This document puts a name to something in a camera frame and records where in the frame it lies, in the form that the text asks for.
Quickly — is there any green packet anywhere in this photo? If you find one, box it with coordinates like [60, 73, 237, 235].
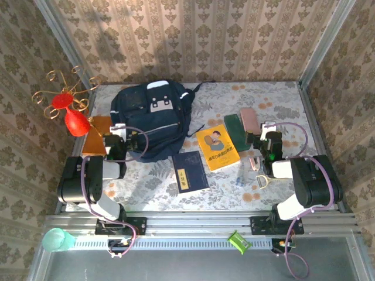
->
[227, 230, 253, 255]

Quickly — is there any navy blue backpack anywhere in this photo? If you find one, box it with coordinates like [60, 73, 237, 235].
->
[110, 78, 206, 163]

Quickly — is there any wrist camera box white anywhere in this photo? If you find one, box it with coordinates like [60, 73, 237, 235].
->
[110, 123, 127, 138]
[260, 120, 278, 140]

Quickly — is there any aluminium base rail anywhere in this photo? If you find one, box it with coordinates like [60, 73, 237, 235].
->
[45, 212, 360, 235]

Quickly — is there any red plastic goblet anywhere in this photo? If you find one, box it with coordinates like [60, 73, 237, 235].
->
[52, 92, 91, 138]

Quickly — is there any teal green cup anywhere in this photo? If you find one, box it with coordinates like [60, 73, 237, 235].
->
[42, 228, 76, 252]

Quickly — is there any pink pencil case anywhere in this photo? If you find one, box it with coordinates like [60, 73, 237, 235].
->
[240, 107, 262, 138]

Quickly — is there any aluminium frame post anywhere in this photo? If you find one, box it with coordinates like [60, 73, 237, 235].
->
[33, 0, 99, 91]
[298, 0, 357, 86]

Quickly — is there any cream Y-shaped peeler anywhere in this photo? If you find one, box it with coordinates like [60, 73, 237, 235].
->
[255, 174, 279, 190]

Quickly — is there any white slotted cable duct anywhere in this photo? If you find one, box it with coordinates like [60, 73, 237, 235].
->
[74, 236, 273, 251]

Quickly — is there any gold wire stand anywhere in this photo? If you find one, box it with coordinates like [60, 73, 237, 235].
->
[31, 66, 103, 138]

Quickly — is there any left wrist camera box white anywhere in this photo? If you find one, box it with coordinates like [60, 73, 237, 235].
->
[110, 123, 127, 138]

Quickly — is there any yellow book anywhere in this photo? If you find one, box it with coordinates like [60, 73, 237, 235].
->
[195, 124, 241, 172]

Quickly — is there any navy blue book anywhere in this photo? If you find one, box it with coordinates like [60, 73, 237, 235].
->
[171, 150, 210, 194]

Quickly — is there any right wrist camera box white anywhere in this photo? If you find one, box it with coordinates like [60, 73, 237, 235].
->
[260, 120, 278, 140]

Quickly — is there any orange wooden board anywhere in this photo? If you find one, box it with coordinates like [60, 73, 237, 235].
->
[81, 116, 115, 156]

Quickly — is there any green pencil case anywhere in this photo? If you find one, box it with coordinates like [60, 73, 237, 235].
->
[224, 113, 251, 153]

